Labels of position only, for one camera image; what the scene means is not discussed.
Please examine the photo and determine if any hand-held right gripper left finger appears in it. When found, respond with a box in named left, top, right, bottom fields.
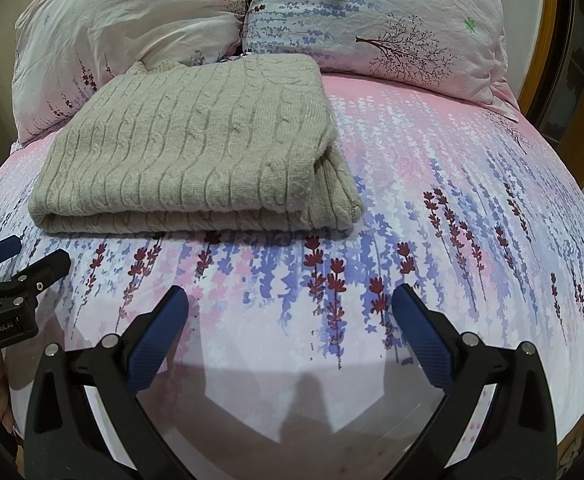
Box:
left=22, top=285, right=193, bottom=480

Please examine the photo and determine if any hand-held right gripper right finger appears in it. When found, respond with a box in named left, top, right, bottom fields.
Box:
left=391, top=282, right=558, bottom=480

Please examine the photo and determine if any beige cable knit sweater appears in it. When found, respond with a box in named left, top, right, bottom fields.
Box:
left=28, top=55, right=365, bottom=236

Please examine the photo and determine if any pink floral bed sheet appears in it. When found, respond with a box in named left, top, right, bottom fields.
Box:
left=0, top=72, right=584, bottom=480

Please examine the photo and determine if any pinkish white floral pillow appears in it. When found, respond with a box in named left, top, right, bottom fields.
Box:
left=12, top=0, right=253, bottom=143

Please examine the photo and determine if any lavender tree print pillow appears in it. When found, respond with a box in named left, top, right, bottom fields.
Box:
left=242, top=0, right=520, bottom=123

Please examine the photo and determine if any wooden bed frame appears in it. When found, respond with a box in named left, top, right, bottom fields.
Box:
left=517, top=0, right=584, bottom=186

